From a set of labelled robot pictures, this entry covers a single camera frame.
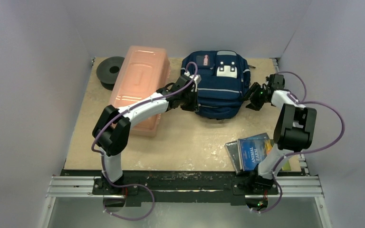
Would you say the navy blue student backpack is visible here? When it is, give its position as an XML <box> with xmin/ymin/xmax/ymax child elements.
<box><xmin>181</xmin><ymin>50</ymin><xmax>251</xmax><ymax>120</ymax></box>

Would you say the pink pen toy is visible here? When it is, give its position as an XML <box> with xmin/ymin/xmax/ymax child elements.
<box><xmin>203</xmin><ymin>55</ymin><xmax>209</xmax><ymax>66</ymax></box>

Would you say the blue Animal Farm book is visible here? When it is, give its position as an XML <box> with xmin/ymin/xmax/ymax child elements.
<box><xmin>237</xmin><ymin>133</ymin><xmax>274</xmax><ymax>171</ymax></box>

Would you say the dark book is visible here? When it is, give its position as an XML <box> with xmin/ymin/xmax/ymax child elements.
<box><xmin>225</xmin><ymin>140</ymin><xmax>243</xmax><ymax>175</ymax></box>

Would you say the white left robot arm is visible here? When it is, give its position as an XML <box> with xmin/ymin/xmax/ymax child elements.
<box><xmin>91</xmin><ymin>75</ymin><xmax>201</xmax><ymax>194</ymax></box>

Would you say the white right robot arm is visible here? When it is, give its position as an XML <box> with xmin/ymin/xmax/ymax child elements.
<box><xmin>244</xmin><ymin>72</ymin><xmax>317</xmax><ymax>193</ymax></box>

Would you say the pink translucent storage box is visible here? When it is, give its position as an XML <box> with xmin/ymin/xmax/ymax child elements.
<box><xmin>108</xmin><ymin>45</ymin><xmax>171</xmax><ymax>137</ymax></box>

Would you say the black filament spool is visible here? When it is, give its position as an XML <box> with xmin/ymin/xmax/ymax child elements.
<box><xmin>96</xmin><ymin>56</ymin><xmax>125</xmax><ymax>90</ymax></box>

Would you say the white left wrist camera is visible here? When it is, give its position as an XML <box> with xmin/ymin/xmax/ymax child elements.
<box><xmin>183</xmin><ymin>71</ymin><xmax>201</xmax><ymax>84</ymax></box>

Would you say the aluminium frame rail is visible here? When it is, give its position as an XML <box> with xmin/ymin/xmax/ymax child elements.
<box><xmin>276</xmin><ymin>176</ymin><xmax>324</xmax><ymax>198</ymax></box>

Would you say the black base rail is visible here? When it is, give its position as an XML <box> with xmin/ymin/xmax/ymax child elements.
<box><xmin>59</xmin><ymin>168</ymin><xmax>306</xmax><ymax>207</ymax></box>

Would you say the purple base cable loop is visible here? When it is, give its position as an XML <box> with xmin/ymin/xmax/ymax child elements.
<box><xmin>103</xmin><ymin>183</ymin><xmax>156</xmax><ymax>221</ymax></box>

